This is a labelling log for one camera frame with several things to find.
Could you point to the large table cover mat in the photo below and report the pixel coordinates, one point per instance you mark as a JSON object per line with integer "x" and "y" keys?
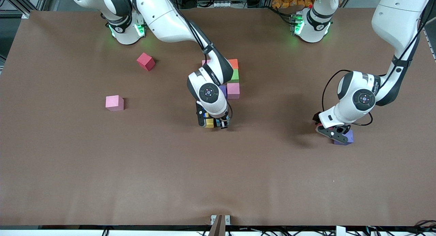
{"x": 218, "y": 181}

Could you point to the red foam cube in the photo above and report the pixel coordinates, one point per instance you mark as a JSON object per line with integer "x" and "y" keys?
{"x": 319, "y": 128}
{"x": 145, "y": 61}

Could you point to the yellow foam cube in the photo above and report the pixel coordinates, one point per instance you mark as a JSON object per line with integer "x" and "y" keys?
{"x": 209, "y": 123}

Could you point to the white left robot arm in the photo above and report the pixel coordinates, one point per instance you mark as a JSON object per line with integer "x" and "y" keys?
{"x": 398, "y": 21}

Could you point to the purple foam cube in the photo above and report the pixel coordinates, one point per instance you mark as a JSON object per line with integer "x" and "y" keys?
{"x": 223, "y": 91}
{"x": 349, "y": 138}

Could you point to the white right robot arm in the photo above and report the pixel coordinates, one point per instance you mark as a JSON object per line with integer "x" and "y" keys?
{"x": 163, "y": 14}

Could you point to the aluminium side rail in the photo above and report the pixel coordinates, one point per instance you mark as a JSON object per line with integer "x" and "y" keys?
{"x": 432, "y": 45}

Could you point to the green foam cube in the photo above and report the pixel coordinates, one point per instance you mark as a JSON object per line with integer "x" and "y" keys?
{"x": 235, "y": 76}

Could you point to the metal table edge bracket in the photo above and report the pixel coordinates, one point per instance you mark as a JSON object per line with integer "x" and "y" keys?
{"x": 219, "y": 223}

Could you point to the orange foam cube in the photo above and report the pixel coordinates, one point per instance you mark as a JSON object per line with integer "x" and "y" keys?
{"x": 234, "y": 63}

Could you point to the small white box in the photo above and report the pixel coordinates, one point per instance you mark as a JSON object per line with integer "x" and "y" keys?
{"x": 340, "y": 231}

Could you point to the aluminium frame post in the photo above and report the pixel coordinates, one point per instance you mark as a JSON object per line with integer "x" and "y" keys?
{"x": 17, "y": 2}

